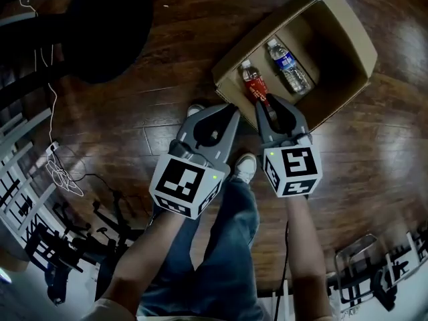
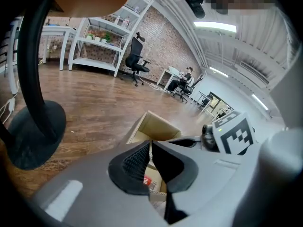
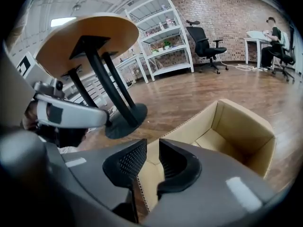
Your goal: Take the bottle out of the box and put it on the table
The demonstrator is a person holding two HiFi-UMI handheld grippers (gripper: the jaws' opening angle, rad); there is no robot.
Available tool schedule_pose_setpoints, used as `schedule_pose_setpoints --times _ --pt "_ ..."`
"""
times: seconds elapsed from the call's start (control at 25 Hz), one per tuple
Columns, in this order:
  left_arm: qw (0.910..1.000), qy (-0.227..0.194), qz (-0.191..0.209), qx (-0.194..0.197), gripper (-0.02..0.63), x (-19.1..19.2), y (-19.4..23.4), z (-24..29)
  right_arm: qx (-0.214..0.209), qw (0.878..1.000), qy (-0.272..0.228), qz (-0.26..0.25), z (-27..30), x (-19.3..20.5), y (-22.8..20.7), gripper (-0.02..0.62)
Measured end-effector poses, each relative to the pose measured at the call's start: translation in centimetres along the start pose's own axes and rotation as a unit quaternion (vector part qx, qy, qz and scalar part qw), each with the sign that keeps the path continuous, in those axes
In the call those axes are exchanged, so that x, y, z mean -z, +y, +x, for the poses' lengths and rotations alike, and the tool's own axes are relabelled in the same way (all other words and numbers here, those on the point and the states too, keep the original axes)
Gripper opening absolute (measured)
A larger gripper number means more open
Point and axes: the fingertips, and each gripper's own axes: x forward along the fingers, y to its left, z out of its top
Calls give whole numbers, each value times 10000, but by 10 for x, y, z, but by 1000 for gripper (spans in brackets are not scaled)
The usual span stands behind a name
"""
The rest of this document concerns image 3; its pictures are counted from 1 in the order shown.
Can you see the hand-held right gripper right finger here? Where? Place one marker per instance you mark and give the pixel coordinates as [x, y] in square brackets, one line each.
[176, 167]

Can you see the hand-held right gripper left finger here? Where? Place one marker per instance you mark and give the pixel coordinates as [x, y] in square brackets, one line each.
[127, 161]

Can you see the brown cardboard box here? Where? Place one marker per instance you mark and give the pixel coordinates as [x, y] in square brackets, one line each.
[236, 126]

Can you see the white bottle with red label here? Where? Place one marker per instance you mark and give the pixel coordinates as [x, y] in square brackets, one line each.
[169, 22]

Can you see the white drawer cabinet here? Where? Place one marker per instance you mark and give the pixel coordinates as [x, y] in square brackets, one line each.
[94, 89]

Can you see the long white workbench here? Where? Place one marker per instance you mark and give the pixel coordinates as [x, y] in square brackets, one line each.
[132, 59]

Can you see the black office chair with headrest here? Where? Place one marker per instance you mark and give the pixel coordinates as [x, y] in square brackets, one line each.
[203, 46]

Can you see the small green plant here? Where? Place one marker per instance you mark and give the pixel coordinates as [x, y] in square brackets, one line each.
[166, 43]

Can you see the white metal shelf rack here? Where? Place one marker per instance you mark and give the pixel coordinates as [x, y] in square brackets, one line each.
[165, 35]

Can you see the round wooden table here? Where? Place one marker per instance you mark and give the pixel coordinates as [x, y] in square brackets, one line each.
[106, 29]

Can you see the small white table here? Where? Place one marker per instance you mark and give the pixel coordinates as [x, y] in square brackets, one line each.
[254, 40]

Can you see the rectangular ceiling light panel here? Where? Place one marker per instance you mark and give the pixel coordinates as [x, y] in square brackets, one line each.
[62, 22]

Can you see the black mesh office chair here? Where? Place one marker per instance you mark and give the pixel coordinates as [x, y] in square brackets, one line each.
[285, 53]

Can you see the white head-worn camera headset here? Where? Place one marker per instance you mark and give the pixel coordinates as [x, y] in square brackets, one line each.
[78, 116]

